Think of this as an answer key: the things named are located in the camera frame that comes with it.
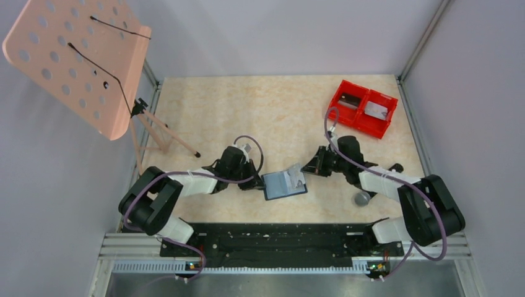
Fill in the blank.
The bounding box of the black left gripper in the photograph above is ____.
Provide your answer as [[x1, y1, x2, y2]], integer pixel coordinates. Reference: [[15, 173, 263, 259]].
[[228, 158, 266, 191]]

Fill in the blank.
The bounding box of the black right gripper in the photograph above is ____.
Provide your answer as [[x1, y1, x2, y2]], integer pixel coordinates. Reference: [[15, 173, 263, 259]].
[[301, 145, 349, 177]]

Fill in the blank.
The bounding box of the blue leather card holder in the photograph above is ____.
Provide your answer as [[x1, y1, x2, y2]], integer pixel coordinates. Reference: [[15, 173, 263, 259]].
[[262, 170, 297, 201]]

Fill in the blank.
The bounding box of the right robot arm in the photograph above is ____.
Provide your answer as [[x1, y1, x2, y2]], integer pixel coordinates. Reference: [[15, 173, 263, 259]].
[[302, 136, 466, 255]]

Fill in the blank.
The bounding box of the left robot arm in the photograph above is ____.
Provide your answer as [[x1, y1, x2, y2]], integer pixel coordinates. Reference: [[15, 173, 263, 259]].
[[118, 145, 265, 256]]

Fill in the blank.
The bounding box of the silver card in right bin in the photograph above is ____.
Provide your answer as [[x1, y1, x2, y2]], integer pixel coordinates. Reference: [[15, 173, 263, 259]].
[[364, 101, 388, 121]]

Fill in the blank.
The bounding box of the black microphone grey head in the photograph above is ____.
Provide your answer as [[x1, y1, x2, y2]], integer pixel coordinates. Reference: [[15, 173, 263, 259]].
[[354, 191, 372, 207]]

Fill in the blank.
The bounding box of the red double bin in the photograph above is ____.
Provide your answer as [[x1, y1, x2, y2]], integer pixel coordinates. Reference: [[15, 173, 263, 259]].
[[328, 80, 398, 139]]

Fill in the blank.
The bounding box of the pink music stand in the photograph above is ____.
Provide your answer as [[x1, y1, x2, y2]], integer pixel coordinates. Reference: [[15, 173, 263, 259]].
[[2, 0, 201, 180]]

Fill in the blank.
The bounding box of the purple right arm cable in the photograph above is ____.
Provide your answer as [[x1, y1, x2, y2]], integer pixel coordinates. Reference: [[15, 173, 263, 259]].
[[324, 106, 449, 281]]

